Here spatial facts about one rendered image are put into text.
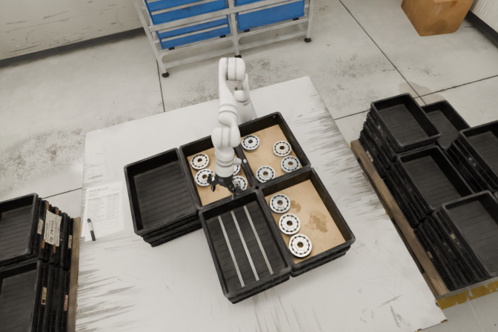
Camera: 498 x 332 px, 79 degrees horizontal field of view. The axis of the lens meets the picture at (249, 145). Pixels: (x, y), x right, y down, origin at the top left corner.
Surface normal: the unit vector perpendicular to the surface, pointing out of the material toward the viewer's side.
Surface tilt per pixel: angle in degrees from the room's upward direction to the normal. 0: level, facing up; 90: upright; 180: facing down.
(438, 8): 90
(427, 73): 0
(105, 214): 0
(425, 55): 0
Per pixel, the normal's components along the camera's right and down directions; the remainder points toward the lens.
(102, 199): -0.08, -0.56
